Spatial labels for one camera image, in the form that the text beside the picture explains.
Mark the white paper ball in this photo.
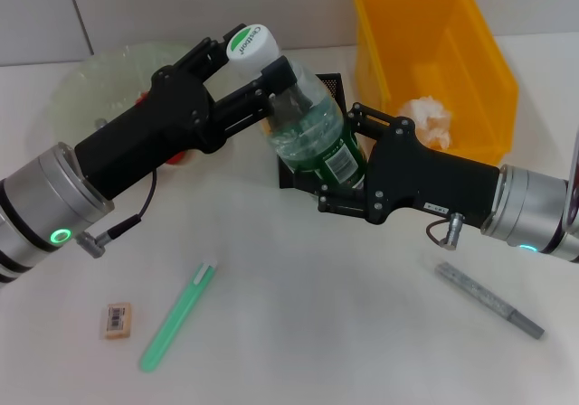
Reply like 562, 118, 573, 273
395, 97, 454, 151

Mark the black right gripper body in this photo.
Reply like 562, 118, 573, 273
360, 116, 502, 229

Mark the yellow plastic storage bin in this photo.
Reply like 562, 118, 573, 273
352, 0, 520, 166

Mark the beige eraser with barcode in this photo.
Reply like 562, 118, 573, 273
104, 302, 133, 341

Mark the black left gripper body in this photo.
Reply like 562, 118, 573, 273
71, 56, 233, 199

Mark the light green pen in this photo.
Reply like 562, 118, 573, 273
138, 259, 221, 373

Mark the translucent green wavy fruit bowl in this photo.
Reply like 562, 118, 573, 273
48, 42, 214, 166

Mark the clear water bottle green label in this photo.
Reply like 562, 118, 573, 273
224, 24, 370, 189

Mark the grey marker pen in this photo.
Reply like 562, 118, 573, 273
434, 260, 546, 341

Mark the red-orange fruit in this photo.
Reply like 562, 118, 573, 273
134, 90, 194, 167

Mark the black mesh pen holder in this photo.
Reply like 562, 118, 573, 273
275, 72, 349, 198

